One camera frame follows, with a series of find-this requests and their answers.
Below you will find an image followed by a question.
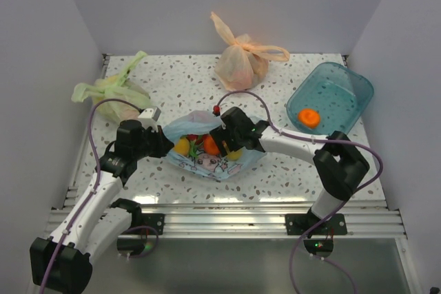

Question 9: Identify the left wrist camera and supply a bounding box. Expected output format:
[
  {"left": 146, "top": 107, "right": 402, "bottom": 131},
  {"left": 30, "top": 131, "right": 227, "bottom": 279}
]
[{"left": 137, "top": 107, "right": 161, "bottom": 127}]

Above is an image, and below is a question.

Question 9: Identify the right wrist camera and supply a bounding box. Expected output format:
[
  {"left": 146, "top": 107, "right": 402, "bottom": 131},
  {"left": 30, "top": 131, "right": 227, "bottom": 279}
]
[{"left": 213, "top": 105, "right": 221, "bottom": 116}]

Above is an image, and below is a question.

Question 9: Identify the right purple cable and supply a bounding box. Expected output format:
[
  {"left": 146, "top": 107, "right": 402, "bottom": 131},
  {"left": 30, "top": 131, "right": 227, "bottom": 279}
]
[{"left": 216, "top": 90, "right": 384, "bottom": 294}]

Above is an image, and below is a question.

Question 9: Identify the green plastic bag with fruit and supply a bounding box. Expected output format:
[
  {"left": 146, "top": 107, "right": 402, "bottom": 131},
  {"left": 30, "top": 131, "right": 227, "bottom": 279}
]
[{"left": 71, "top": 51, "right": 152, "bottom": 124}]

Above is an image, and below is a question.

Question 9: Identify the aluminium front rail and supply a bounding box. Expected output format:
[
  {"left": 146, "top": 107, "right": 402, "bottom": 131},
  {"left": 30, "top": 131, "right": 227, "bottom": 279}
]
[{"left": 141, "top": 200, "right": 406, "bottom": 239}]

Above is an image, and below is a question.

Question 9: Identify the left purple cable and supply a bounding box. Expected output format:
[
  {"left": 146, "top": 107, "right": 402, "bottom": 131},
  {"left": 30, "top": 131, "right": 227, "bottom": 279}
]
[{"left": 38, "top": 98, "right": 145, "bottom": 294}]

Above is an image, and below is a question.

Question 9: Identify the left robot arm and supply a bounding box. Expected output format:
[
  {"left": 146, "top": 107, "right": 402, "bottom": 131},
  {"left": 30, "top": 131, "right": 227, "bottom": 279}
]
[{"left": 30, "top": 120, "right": 174, "bottom": 293}]

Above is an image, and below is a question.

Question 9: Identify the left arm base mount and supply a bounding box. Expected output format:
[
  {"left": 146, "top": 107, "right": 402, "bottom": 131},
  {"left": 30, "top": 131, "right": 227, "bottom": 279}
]
[{"left": 110, "top": 198, "right": 165, "bottom": 235}]

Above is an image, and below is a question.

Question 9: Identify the purple cable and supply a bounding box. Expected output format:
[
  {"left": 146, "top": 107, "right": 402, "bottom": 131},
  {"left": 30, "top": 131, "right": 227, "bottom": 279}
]
[
  {"left": 216, "top": 90, "right": 384, "bottom": 294},
  {"left": 38, "top": 98, "right": 145, "bottom": 294}
]

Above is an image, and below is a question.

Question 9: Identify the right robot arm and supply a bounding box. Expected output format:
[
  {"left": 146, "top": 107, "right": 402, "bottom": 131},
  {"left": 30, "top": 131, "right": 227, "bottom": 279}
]
[{"left": 209, "top": 107, "right": 370, "bottom": 234}]

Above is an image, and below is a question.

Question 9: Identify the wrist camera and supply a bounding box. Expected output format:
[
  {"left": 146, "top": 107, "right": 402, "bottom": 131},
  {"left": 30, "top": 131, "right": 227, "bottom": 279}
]
[
  {"left": 137, "top": 107, "right": 161, "bottom": 127},
  {"left": 213, "top": 105, "right": 221, "bottom": 116}
]

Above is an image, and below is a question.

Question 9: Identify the red dragon fruit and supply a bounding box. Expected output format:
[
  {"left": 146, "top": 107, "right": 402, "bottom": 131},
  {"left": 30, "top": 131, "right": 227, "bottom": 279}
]
[{"left": 186, "top": 134, "right": 204, "bottom": 158}]

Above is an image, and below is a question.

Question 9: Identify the teal transparent plastic basin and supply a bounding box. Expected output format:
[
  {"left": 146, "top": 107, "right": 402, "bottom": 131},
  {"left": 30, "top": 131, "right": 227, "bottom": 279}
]
[{"left": 286, "top": 62, "right": 374, "bottom": 136}]

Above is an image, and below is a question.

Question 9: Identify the yellow lemon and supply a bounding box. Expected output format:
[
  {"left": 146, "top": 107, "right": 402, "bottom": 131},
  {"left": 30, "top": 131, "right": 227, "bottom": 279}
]
[{"left": 226, "top": 149, "right": 243, "bottom": 161}]

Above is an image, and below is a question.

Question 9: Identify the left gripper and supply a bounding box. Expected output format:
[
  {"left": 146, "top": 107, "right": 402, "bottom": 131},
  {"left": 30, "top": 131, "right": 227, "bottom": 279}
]
[{"left": 132, "top": 124, "right": 174, "bottom": 160}]

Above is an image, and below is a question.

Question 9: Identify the orange tangerine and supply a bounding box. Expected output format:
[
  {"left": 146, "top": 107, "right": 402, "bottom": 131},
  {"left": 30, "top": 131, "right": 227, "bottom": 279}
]
[
  {"left": 203, "top": 134, "right": 220, "bottom": 156},
  {"left": 298, "top": 108, "right": 320, "bottom": 129}
]

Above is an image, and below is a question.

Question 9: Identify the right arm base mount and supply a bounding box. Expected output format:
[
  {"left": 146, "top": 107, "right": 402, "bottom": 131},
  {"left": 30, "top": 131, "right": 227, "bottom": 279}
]
[{"left": 285, "top": 211, "right": 348, "bottom": 238}]

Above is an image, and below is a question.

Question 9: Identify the orange plastic bag with fruit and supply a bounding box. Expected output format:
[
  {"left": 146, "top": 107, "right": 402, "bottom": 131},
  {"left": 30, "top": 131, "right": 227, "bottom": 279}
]
[{"left": 210, "top": 12, "right": 290, "bottom": 92}]

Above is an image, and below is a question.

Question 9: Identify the blue plastic bag with fruit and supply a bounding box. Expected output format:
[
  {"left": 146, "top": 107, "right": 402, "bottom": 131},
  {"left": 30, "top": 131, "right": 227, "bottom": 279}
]
[{"left": 163, "top": 111, "right": 265, "bottom": 180}]

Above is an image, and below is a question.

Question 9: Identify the yellow mango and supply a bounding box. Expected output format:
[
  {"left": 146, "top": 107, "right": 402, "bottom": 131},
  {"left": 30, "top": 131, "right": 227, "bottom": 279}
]
[{"left": 173, "top": 138, "right": 190, "bottom": 156}]

